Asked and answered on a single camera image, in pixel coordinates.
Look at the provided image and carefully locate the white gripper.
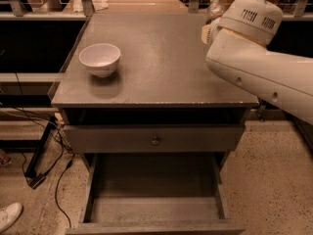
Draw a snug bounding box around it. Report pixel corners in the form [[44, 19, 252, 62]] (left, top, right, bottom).
[[201, 18, 221, 45]]

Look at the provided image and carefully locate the clear plastic water bottle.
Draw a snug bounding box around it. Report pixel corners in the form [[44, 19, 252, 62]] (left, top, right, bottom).
[[205, 0, 225, 24]]

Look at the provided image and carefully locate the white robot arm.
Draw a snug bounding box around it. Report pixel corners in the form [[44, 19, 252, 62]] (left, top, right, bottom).
[[205, 0, 313, 124]]

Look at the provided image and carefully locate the round metal drawer knob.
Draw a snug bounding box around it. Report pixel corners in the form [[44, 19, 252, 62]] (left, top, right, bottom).
[[152, 137, 160, 146]]

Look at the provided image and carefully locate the closed top drawer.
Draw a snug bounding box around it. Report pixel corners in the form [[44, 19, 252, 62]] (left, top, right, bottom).
[[64, 125, 245, 153]]

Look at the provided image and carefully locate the open middle drawer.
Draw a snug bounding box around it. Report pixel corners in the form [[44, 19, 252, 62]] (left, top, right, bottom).
[[66, 153, 246, 235]]

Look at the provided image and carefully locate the white ceramic bowl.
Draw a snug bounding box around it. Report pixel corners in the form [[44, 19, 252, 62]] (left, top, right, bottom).
[[78, 43, 121, 77]]

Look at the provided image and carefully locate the grey wooden cabinet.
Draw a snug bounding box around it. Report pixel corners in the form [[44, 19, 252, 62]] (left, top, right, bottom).
[[48, 13, 264, 235]]

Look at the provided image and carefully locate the black metal stand leg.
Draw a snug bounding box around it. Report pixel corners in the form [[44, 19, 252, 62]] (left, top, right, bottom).
[[24, 117, 56, 189]]

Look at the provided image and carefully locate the white sneaker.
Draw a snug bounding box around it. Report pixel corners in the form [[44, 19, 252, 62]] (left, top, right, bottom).
[[0, 203, 22, 233]]

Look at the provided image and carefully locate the black floor cable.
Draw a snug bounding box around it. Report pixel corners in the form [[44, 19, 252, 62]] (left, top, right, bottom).
[[0, 105, 76, 229]]

